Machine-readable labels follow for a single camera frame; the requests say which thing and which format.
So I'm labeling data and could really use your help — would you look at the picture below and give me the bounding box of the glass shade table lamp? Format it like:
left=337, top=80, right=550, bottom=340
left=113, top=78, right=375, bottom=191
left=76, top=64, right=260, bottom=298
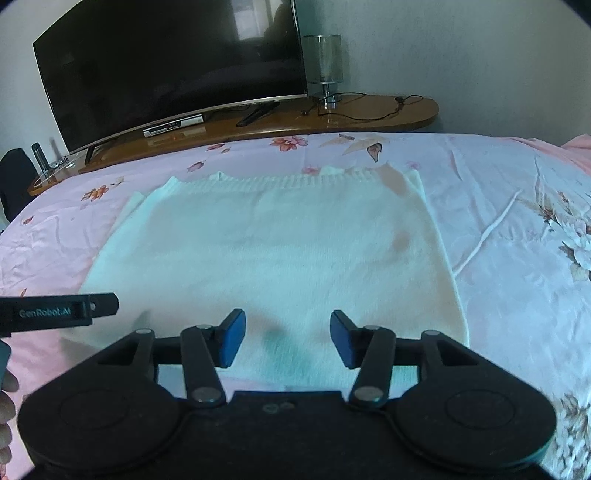
left=302, top=34, right=343, bottom=112

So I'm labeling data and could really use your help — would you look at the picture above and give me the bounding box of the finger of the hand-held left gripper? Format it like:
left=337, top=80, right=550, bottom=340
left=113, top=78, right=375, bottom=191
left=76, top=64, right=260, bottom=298
left=89, top=292, right=120, bottom=320

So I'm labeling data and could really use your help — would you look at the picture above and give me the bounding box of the black curved television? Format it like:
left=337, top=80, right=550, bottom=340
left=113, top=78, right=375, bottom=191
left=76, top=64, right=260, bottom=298
left=32, top=0, right=310, bottom=165

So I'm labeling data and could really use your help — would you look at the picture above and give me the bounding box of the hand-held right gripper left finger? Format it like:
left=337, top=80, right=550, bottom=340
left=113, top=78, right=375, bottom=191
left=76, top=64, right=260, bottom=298
left=95, top=308, right=247, bottom=409

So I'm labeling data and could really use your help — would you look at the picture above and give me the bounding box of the silver set-top box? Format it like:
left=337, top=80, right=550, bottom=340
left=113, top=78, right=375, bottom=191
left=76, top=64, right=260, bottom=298
left=143, top=114, right=205, bottom=138

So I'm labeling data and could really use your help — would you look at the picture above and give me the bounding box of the black lamp cable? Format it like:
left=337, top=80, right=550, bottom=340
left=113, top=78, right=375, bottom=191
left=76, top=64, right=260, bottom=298
left=300, top=92, right=424, bottom=123

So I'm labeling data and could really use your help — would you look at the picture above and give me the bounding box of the wooden television stand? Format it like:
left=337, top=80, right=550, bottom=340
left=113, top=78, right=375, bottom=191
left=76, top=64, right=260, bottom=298
left=27, top=94, right=440, bottom=197

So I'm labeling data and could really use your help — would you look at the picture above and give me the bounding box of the pink floral bed sheet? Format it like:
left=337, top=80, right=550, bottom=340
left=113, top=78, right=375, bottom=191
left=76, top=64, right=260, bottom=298
left=0, top=131, right=591, bottom=480

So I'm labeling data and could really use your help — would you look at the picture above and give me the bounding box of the person's left hand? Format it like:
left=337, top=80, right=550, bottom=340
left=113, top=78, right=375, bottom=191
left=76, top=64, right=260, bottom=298
left=0, top=369, right=20, bottom=468

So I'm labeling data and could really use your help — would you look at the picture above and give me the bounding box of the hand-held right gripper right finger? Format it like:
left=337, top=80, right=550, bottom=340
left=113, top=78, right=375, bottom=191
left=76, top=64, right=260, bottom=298
left=329, top=310, right=486, bottom=411

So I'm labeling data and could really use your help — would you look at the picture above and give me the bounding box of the black remote control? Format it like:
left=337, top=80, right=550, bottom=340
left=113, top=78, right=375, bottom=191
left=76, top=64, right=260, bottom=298
left=236, top=101, right=281, bottom=127

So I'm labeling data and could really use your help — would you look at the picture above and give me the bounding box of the white knit sweater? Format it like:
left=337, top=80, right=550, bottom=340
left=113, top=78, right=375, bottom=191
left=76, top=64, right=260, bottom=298
left=80, top=166, right=472, bottom=389

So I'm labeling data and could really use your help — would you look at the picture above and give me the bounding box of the dark chair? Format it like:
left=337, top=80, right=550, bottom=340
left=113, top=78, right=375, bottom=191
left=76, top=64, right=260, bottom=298
left=0, top=148, right=37, bottom=232

